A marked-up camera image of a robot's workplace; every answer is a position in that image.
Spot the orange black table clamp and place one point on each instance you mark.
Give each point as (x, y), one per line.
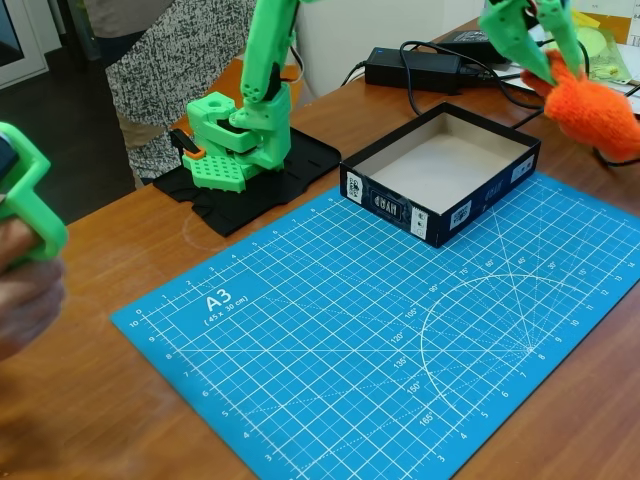
(189, 146)

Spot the plastic bag green parts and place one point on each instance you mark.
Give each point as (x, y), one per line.
(602, 50)

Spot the black power adapter blue light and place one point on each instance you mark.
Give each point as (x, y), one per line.
(410, 67)

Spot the green 3D-printed robot arm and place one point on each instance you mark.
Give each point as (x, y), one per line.
(265, 75)

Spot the person in speckled dress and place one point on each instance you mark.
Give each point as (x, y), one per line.
(145, 90)

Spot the black power adapter labelled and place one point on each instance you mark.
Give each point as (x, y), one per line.
(465, 42)

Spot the brown cardboard box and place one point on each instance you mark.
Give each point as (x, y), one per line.
(620, 25)

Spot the white framed glass door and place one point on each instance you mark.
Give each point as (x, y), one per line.
(35, 60)

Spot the blurred person hand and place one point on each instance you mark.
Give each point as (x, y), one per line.
(27, 300)

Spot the dark blue cardboard box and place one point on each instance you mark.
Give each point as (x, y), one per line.
(400, 202)

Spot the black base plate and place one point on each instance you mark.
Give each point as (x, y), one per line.
(240, 210)

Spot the blue A3 cutting mat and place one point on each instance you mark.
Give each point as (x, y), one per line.
(320, 340)

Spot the orange fluffy cloth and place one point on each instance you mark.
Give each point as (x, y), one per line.
(595, 115)

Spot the yellow sticky note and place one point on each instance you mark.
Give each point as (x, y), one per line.
(590, 21)

